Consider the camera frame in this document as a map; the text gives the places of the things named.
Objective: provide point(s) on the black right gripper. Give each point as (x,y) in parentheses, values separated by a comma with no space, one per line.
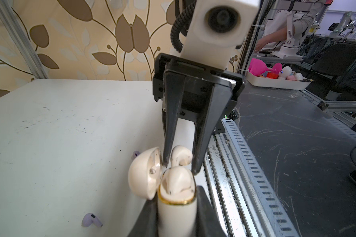
(189,92)

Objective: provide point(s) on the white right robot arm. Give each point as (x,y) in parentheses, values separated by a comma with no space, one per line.
(182,23)

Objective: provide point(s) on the cream earbud charging case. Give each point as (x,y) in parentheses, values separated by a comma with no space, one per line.
(144,177)

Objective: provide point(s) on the white tray with toys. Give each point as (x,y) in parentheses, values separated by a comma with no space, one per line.
(276,83)

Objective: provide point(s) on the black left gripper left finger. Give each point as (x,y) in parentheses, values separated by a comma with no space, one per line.
(147,222)

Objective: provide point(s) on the cream earbud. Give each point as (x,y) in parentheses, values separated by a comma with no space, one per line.
(181,156)
(177,185)

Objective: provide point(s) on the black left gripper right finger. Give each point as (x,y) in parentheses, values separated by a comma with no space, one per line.
(207,223)

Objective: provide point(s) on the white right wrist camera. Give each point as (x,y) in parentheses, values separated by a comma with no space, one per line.
(216,28)

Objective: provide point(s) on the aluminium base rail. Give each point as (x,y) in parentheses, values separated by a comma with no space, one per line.
(239,191)

